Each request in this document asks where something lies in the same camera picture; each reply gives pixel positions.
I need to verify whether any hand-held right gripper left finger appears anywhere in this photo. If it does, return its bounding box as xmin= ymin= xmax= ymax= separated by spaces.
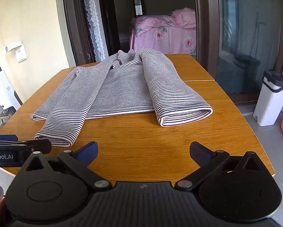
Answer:
xmin=22 ymin=141 xmax=113 ymax=191

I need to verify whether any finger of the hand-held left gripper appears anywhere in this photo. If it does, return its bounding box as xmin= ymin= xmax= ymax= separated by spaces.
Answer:
xmin=0 ymin=139 xmax=53 ymax=155
xmin=0 ymin=134 xmax=19 ymax=142

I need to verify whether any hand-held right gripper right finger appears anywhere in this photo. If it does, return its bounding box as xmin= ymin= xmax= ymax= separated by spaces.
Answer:
xmin=175 ymin=141 xmax=265 ymax=191

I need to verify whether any striped long-sleeve shirt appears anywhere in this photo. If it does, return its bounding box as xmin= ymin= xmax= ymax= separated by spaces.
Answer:
xmin=30 ymin=48 xmax=214 ymax=147

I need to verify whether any grey metal fixture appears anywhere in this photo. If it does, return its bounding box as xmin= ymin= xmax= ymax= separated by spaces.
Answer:
xmin=0 ymin=106 xmax=16 ymax=124

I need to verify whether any white appliance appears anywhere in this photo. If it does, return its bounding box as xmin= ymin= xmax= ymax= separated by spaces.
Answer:
xmin=0 ymin=70 xmax=23 ymax=123

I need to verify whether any bed with pink floral sheet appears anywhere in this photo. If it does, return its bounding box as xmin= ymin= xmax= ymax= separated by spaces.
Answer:
xmin=130 ymin=8 xmax=197 ymax=56

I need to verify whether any white lace curtain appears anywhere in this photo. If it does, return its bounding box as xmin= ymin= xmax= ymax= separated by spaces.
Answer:
xmin=82 ymin=0 xmax=109 ymax=62

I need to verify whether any pink floral quilt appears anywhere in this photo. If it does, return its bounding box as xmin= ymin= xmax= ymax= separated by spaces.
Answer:
xmin=170 ymin=8 xmax=196 ymax=29

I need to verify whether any white wall socket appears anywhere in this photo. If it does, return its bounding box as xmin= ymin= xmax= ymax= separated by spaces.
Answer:
xmin=14 ymin=47 xmax=28 ymax=63

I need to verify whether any white wall-mounted box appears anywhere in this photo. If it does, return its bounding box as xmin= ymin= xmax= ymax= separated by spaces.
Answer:
xmin=5 ymin=42 xmax=23 ymax=53

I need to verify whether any dark brown door frame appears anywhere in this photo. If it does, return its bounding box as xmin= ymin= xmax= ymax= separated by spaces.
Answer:
xmin=61 ymin=0 xmax=219 ymax=76

